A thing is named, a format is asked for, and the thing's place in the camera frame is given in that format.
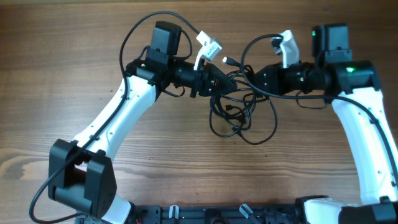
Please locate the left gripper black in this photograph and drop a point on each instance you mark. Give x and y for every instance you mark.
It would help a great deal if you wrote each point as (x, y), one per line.
(204, 77)

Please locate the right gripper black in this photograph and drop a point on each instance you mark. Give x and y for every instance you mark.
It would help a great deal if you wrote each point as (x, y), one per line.
(274, 81)

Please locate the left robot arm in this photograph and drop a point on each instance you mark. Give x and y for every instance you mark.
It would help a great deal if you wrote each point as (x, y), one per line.
(81, 171)

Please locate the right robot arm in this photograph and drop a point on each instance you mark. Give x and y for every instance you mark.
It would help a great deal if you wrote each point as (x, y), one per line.
(377, 176)

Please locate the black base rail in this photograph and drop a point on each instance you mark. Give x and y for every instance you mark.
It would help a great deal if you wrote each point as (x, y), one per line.
(266, 214)

